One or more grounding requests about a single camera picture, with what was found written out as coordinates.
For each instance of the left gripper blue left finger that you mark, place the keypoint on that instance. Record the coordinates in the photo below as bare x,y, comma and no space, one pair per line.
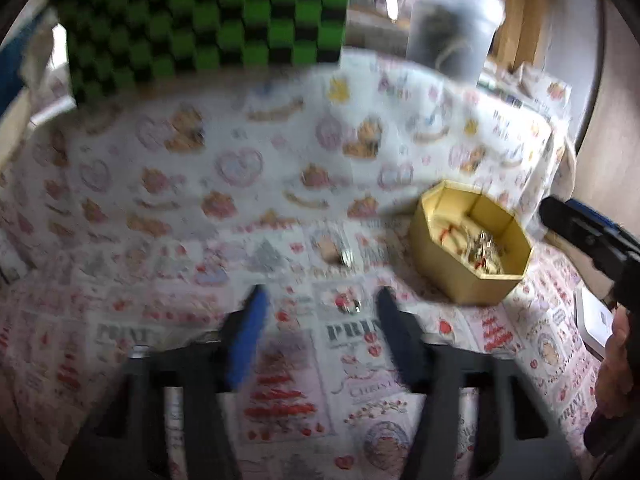
197,436

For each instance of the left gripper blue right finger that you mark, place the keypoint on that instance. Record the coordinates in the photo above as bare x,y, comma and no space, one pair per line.
428,370

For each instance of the small silver earring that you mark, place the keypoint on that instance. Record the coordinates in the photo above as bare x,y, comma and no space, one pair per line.
346,257

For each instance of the silver chain jewelry pile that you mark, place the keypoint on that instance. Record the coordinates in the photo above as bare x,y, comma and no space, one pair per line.
482,253

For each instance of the gold octagonal jewelry box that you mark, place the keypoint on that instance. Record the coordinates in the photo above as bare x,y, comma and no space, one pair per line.
437,239

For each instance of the person's right hand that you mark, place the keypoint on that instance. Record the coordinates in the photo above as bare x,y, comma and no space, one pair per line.
615,392

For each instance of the christmas print cloth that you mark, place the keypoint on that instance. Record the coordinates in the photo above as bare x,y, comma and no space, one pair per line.
321,399

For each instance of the baby bear print cloth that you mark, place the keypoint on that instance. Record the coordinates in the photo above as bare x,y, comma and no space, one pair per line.
256,149

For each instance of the clear plastic tub with lid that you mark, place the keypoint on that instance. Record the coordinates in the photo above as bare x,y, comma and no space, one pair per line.
453,37

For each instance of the green black checkered box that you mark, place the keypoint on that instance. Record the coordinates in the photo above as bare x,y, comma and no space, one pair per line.
116,45

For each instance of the striped Paris tote bag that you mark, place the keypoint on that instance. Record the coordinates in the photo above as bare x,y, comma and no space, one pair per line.
24,60

